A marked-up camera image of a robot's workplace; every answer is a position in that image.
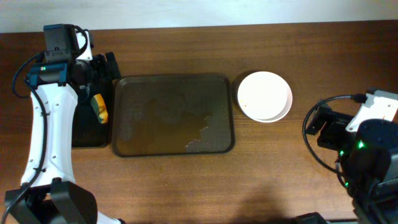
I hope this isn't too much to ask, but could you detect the brown plastic tray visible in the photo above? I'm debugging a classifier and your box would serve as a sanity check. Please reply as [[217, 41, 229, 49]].
[[111, 73, 236, 157]]

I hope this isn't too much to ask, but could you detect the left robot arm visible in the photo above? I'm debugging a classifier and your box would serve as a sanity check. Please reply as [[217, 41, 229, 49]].
[[1, 24, 121, 224]]

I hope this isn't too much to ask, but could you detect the grey-white plate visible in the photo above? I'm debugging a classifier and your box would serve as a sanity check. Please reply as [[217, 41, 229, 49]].
[[239, 89, 293, 123]]

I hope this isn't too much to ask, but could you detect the black plastic tray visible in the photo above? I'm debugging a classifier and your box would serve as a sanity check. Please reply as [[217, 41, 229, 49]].
[[72, 77, 113, 148]]

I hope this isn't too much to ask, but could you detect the white plate top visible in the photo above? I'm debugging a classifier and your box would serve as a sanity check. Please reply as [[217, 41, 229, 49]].
[[236, 72, 293, 123]]

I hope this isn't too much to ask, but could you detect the green and yellow sponge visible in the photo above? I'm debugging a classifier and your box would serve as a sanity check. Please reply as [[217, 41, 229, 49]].
[[90, 94, 109, 124]]

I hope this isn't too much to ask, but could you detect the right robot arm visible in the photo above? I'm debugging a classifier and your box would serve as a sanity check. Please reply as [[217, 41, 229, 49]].
[[302, 90, 397, 223]]

